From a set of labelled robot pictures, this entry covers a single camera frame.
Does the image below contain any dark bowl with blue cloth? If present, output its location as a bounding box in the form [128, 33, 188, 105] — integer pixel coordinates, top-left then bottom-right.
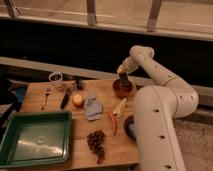
[124, 116, 136, 140]

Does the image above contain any black handled knife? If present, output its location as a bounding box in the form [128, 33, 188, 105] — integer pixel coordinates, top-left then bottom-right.
[60, 88, 72, 109]

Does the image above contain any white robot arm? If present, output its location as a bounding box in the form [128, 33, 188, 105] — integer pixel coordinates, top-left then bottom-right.
[117, 45, 199, 171]

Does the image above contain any bunch of dark grapes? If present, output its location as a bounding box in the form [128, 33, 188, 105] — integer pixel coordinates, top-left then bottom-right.
[87, 130, 105, 164]

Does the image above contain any yellow apple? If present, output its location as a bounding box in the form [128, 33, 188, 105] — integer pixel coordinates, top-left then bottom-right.
[72, 94, 84, 107]

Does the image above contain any metal fork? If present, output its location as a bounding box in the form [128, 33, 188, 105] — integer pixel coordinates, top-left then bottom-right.
[41, 87, 51, 111]

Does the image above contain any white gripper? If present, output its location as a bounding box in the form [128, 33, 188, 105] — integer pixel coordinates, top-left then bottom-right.
[117, 57, 139, 87]

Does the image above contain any red bowl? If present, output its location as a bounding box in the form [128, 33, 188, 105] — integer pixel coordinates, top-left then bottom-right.
[112, 79, 133, 99]

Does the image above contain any green plastic tray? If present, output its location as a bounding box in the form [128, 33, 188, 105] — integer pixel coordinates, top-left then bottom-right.
[0, 112, 72, 169]

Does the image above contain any grey blue cloth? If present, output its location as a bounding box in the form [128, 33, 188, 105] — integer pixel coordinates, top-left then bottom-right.
[84, 92, 103, 121]

